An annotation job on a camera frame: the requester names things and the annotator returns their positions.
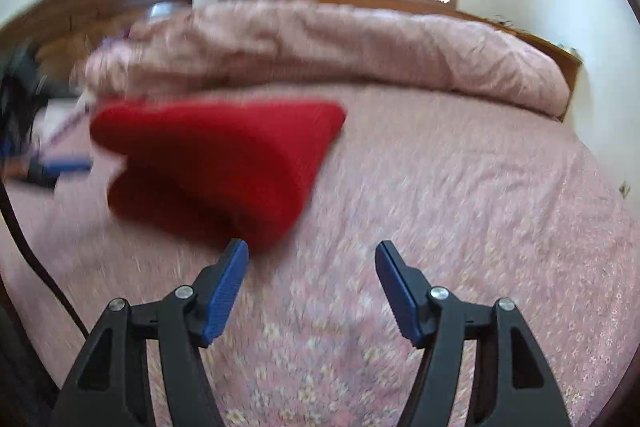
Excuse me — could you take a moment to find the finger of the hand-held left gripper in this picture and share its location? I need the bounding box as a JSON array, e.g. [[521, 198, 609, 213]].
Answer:
[[22, 158, 95, 188]]

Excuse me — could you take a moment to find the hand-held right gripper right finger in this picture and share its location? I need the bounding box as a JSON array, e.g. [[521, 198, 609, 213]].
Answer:
[[375, 241, 573, 427]]

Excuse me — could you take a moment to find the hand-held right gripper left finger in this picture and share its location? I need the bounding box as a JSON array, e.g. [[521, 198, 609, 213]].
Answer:
[[50, 238, 250, 427]]

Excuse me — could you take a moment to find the red knitted cardigan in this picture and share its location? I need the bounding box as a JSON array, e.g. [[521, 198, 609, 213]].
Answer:
[[90, 99, 348, 254]]

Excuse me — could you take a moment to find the pink floral bedsheet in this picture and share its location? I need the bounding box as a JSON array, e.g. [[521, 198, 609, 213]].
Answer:
[[0, 82, 640, 427]]

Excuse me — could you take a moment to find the dark wooden headboard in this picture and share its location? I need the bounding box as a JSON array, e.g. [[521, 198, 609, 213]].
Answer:
[[0, 0, 197, 75]]

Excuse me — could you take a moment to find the pink floral duvet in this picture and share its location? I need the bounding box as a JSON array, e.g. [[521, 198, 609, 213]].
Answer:
[[82, 0, 572, 118]]

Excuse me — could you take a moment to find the black cable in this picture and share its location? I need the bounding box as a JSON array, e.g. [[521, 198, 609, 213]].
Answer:
[[0, 179, 92, 342]]

